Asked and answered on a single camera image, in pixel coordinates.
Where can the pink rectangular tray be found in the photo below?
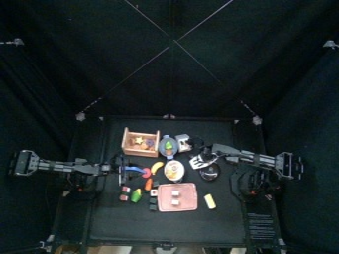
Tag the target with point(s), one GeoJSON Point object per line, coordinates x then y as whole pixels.
{"type": "Point", "coordinates": [187, 198]}

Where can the open wooden box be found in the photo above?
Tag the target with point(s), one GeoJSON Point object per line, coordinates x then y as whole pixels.
{"type": "Point", "coordinates": [141, 143]}

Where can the grey frame corner bracket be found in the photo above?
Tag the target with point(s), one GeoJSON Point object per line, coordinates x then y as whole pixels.
{"type": "Point", "coordinates": [169, 116]}
{"type": "Point", "coordinates": [17, 41]}
{"type": "Point", "coordinates": [330, 44]}
{"type": "Point", "coordinates": [257, 120]}
{"type": "Point", "coordinates": [81, 116]}

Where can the white sushi piece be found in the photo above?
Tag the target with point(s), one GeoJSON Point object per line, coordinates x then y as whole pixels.
{"type": "Point", "coordinates": [175, 193]}
{"type": "Point", "coordinates": [175, 202]}

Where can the white printed label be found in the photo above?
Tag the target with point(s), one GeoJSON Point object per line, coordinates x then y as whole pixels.
{"type": "Point", "coordinates": [261, 225]}

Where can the yellow toy star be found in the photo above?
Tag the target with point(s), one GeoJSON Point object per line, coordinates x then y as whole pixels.
{"type": "Point", "coordinates": [139, 140]}

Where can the red round toy piece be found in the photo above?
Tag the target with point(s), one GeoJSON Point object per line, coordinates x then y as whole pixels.
{"type": "Point", "coordinates": [146, 172]}

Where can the yellow toy banana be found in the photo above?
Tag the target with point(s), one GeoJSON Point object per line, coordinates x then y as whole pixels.
{"type": "Point", "coordinates": [157, 167]}

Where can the dark sushi roll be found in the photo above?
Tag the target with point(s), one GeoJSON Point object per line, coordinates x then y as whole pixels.
{"type": "Point", "coordinates": [153, 200]}
{"type": "Point", "coordinates": [155, 184]}
{"type": "Point", "coordinates": [153, 207]}

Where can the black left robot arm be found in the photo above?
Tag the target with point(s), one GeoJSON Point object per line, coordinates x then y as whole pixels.
{"type": "Point", "coordinates": [58, 164]}

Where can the green toy vegetable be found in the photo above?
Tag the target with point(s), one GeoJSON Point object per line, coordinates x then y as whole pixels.
{"type": "Point", "coordinates": [169, 145]}

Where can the white centred sushi roll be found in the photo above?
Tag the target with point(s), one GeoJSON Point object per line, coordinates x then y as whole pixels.
{"type": "Point", "coordinates": [154, 192]}

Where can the white slotted toy spatula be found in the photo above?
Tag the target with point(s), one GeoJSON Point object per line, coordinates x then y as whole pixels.
{"type": "Point", "coordinates": [197, 161]}

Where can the orange toy carrot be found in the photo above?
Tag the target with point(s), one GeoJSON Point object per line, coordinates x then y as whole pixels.
{"type": "Point", "coordinates": [149, 184]}

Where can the red topped sushi piece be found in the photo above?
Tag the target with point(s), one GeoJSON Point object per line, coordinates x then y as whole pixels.
{"type": "Point", "coordinates": [123, 197]}
{"type": "Point", "coordinates": [126, 189]}

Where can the green yellow toy corn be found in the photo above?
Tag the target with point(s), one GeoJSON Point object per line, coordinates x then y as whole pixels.
{"type": "Point", "coordinates": [135, 195]}

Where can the grey-blue toy bowl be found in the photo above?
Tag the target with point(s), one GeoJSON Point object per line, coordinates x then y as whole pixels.
{"type": "Point", "coordinates": [169, 145]}

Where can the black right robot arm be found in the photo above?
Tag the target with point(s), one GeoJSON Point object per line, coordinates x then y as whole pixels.
{"type": "Point", "coordinates": [261, 159]}

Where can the white plate with yellow food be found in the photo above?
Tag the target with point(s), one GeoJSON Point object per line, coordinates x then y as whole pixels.
{"type": "Point", "coordinates": [174, 170]}

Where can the purple toy piece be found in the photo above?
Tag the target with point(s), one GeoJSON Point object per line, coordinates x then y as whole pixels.
{"type": "Point", "coordinates": [150, 142]}

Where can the yellow toy block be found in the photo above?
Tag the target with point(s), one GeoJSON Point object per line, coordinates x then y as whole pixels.
{"type": "Point", "coordinates": [210, 201]}

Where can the orange toy piece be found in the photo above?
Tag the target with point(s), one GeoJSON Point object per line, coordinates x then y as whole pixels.
{"type": "Point", "coordinates": [145, 146]}

